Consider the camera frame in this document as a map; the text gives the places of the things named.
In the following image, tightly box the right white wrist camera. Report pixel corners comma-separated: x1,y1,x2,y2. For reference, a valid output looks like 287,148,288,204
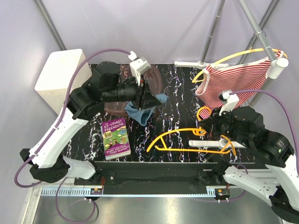
219,90,239,116

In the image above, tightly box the brown transparent oval basket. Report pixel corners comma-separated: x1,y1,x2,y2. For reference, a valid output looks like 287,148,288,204
104,64,163,117

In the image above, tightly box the yellow plastic hanger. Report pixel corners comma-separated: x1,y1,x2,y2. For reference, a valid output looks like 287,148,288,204
192,48,288,84

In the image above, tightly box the red white striped top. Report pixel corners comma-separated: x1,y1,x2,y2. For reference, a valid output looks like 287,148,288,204
192,48,272,120

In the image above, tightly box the orange plastic hanger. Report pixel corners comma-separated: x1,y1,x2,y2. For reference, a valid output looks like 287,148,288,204
147,106,237,156

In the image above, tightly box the white grey clothes rack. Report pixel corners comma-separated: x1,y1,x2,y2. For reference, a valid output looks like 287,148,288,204
174,0,290,154

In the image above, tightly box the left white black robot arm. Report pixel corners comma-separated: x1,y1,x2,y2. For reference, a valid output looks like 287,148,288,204
20,58,161,185

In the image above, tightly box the white rectangular bin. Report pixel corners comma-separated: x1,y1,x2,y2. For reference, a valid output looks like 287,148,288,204
35,49,85,114

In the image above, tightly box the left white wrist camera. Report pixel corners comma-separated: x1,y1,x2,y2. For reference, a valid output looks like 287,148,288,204
128,51,151,84

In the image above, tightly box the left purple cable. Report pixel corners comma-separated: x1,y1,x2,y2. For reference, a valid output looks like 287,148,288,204
14,49,131,222

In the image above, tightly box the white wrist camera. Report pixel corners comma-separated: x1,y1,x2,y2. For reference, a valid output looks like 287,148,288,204
128,51,151,84
219,90,239,116

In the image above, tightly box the black marble pattern mat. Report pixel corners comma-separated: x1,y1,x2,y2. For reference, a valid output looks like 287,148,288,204
46,63,255,163

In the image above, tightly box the blue tank top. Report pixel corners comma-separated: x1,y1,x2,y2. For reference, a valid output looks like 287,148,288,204
124,94,168,126

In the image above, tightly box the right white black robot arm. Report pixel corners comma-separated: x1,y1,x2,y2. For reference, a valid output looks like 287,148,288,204
199,106,299,224

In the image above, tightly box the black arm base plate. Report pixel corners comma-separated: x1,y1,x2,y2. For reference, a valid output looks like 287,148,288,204
74,161,243,196

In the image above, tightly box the purple treehouse book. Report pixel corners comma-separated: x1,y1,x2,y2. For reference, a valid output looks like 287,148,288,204
101,118,131,161

